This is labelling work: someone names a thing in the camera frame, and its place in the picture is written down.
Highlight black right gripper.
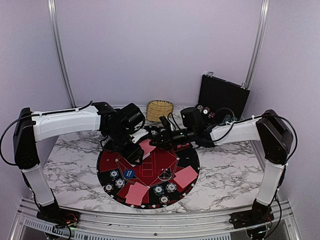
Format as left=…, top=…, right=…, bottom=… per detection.
left=149, top=126, right=196, bottom=151

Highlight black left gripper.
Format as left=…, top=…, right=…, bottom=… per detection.
left=106, top=126, right=144, bottom=165

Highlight red playing card deck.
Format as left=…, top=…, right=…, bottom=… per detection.
left=130, top=139, right=156, bottom=166

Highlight blue small blind button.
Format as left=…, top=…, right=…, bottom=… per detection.
left=123, top=169, right=135, bottom=179

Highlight green blue chip stack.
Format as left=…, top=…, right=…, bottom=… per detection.
left=109, top=169, right=119, bottom=181
left=153, top=185, right=165, bottom=196

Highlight clear round dealer button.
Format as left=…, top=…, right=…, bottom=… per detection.
left=157, top=168, right=172, bottom=182

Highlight dealt red card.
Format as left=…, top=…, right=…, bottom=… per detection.
left=125, top=186, right=145, bottom=206
left=173, top=172, right=198, bottom=188
left=173, top=166, right=198, bottom=187
left=126, top=182, right=149, bottom=200

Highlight red black chip stack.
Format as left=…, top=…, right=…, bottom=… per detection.
left=159, top=195, right=170, bottom=205
left=103, top=183, right=114, bottom=193

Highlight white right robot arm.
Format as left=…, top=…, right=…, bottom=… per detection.
left=150, top=107, right=298, bottom=224

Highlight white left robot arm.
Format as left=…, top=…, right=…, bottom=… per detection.
left=13, top=101, right=148, bottom=223

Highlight woven bamboo tray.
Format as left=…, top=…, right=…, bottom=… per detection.
left=146, top=100, right=174, bottom=122

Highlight round red black poker mat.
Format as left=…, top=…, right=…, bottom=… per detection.
left=96, top=143, right=200, bottom=209

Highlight blue white chips in case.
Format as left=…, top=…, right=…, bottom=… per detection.
left=196, top=105, right=203, bottom=113

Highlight red dice in case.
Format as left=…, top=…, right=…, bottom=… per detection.
left=208, top=112, right=215, bottom=119

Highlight green chips in case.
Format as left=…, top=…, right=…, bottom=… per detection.
left=223, top=114, right=238, bottom=124

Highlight black poker chip case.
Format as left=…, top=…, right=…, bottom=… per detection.
left=195, top=74, right=250, bottom=124

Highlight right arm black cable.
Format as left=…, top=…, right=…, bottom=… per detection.
left=167, top=107, right=238, bottom=146

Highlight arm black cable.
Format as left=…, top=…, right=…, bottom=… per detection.
left=167, top=107, right=238, bottom=146
left=0, top=100, right=94, bottom=166

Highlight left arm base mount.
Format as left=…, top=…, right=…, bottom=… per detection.
left=36, top=208, right=80, bottom=239

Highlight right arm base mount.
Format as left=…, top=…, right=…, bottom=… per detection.
left=229, top=210, right=275, bottom=240

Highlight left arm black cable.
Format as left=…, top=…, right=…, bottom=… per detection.
left=0, top=100, right=94, bottom=166

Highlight aluminium front rail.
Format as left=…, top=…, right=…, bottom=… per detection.
left=9, top=199, right=301, bottom=240

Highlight right aluminium frame post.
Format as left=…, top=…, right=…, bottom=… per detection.
left=242, top=0, right=270, bottom=89

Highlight aluminium frame post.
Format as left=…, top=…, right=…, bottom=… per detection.
left=242, top=0, right=270, bottom=89
left=47, top=0, right=76, bottom=107

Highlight left aluminium frame post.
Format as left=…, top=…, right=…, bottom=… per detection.
left=47, top=0, right=76, bottom=107

